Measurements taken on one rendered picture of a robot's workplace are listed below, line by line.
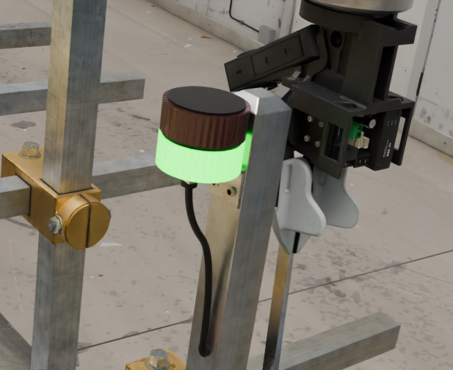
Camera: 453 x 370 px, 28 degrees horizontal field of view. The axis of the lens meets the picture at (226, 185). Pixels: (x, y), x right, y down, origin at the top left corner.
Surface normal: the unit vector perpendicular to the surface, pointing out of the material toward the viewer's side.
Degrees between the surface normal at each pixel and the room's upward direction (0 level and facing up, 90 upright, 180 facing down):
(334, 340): 0
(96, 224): 90
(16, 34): 90
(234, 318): 90
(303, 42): 88
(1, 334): 0
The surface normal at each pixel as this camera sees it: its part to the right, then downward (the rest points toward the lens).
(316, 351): 0.14, -0.90
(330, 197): -0.72, 0.13
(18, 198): 0.62, 0.40
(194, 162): -0.11, 0.40
